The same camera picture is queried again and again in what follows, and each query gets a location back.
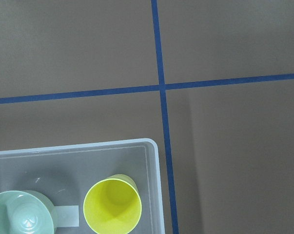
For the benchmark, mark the yellow plastic cup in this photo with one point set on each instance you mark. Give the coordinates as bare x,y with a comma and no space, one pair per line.
113,205

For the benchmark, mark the light green bowl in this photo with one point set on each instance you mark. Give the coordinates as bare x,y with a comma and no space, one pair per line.
27,212

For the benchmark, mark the clear plastic storage box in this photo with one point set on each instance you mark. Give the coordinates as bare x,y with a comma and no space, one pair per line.
66,173

